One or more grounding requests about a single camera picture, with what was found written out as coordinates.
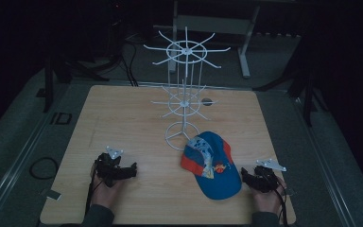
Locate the person's left hand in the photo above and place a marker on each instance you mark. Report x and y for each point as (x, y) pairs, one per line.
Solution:
(105, 194)

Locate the black stand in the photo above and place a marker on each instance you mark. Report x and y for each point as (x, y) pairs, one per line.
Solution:
(48, 91)
(308, 101)

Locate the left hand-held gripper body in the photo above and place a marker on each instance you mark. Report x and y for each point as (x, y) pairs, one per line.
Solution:
(108, 168)

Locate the blue and orange cap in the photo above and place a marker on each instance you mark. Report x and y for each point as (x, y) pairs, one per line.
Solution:
(216, 176)

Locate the person's right hand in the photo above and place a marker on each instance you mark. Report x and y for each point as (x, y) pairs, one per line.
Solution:
(268, 201)

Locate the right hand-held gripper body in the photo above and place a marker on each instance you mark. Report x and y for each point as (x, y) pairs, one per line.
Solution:
(264, 179)

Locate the grey metal desk frame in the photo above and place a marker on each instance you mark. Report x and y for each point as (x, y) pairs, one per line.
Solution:
(216, 24)

